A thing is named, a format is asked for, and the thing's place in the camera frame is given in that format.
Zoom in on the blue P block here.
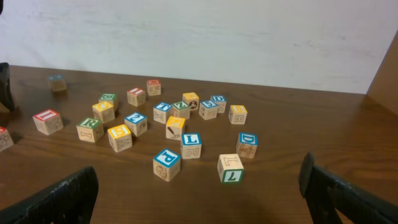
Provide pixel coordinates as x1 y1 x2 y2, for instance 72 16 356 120
153 148 181 182

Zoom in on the blue D block upper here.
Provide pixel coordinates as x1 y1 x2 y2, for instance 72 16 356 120
211 95 226 113

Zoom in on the green R block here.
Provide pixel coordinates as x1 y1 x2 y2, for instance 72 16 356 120
76 117 104 142

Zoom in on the yellow block hammer side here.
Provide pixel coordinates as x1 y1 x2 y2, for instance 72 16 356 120
165 116 185 141

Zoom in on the blue T block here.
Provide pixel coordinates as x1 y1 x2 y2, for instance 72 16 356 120
153 102 172 124

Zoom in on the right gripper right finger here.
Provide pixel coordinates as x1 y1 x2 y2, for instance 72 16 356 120
298 152 397 224

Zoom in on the blue 2 block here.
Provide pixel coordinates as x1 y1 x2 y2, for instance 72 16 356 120
124 112 148 137

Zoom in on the yellow 8 block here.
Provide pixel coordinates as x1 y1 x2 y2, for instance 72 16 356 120
229 105 248 125

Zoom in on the yellow block upper right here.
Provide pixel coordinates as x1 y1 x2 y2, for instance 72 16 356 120
182 92 200 111

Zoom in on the red U block centre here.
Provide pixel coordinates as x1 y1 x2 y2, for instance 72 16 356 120
0 127 14 152

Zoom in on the blue D block right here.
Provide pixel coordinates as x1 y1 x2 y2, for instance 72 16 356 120
236 132 258 159

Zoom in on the green B block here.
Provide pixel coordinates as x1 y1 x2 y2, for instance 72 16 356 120
98 93 119 111

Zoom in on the blue L block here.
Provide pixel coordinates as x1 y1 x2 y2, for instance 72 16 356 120
180 133 202 159

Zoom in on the blue X block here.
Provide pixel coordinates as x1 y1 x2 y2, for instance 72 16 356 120
47 74 67 92

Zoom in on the plain wood L block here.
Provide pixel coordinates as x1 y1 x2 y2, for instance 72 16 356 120
217 154 244 184

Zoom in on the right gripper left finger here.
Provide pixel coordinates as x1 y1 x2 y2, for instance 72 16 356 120
1 166 99 223

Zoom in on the blue d block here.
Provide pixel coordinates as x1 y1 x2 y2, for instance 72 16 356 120
211 95 226 113
236 132 258 159

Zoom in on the red I block upper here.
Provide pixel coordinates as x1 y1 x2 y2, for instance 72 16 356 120
127 88 146 106

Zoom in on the blue 5 block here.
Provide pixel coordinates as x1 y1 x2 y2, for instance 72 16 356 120
199 100 218 120

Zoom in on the red i block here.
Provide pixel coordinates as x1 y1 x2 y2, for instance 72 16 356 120
127 88 146 106
32 109 63 135

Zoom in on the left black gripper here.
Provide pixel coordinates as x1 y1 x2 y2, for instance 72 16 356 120
0 62 15 113

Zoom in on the yellow S block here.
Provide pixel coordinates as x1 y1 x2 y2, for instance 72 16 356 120
107 124 133 152

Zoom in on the red block top right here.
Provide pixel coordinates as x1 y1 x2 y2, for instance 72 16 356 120
147 79 161 96

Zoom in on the red I block centre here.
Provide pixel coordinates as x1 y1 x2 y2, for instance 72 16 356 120
32 109 63 135

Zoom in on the yellow block centre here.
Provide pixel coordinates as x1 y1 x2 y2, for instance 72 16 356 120
92 101 115 124

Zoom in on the green Z block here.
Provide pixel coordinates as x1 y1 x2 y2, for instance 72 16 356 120
171 101 190 119

